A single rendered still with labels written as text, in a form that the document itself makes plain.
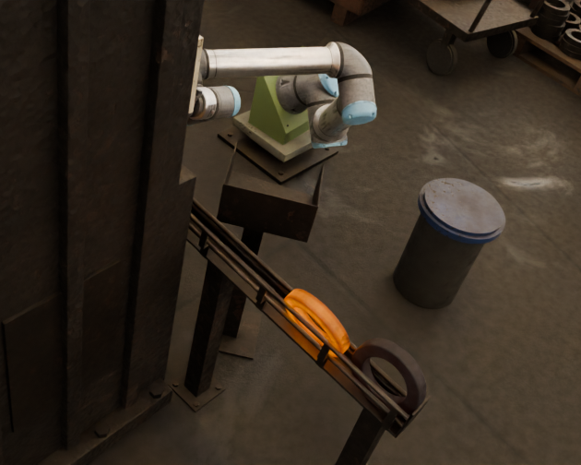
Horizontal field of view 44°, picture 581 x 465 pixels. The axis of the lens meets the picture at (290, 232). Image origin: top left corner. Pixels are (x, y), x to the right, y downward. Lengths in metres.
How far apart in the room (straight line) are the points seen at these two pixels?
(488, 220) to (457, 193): 0.15
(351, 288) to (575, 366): 0.88
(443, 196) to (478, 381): 0.67
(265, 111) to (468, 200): 0.99
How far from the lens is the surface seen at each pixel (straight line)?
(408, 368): 1.62
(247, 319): 2.57
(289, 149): 3.15
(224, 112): 2.12
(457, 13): 4.29
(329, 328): 1.63
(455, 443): 2.53
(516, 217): 3.48
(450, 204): 2.63
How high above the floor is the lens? 1.97
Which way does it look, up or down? 42 degrees down
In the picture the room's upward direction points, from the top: 16 degrees clockwise
